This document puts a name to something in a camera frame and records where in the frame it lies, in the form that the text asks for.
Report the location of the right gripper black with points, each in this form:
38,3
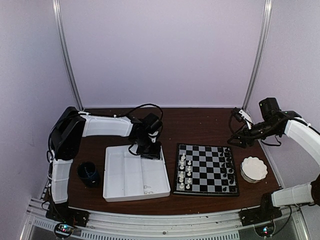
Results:
244,135

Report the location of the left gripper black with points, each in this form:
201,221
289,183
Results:
154,154

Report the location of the white piece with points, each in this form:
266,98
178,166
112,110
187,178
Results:
182,159

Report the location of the white plastic compartment tray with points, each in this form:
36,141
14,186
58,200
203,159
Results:
129,177

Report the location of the white piece passed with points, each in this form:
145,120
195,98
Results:
182,165

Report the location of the white piece placed later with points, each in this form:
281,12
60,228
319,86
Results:
181,177

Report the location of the black white chess board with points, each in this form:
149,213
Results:
213,172

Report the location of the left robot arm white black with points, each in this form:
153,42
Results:
66,135

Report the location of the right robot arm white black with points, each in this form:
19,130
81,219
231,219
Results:
292,125

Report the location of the white scalloped bowl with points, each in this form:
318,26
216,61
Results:
253,170

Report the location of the dark blue mug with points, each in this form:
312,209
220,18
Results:
88,174

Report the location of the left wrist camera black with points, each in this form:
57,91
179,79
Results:
151,123

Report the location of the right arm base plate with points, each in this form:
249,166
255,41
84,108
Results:
257,215

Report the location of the right aluminium corner post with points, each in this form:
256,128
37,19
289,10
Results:
264,30

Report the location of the aluminium corner post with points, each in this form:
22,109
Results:
264,30
66,56

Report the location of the aluminium front rail frame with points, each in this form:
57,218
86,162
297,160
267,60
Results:
174,217

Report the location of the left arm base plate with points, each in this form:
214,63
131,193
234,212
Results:
64,214

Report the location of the left aluminium corner post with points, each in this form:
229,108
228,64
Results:
66,56

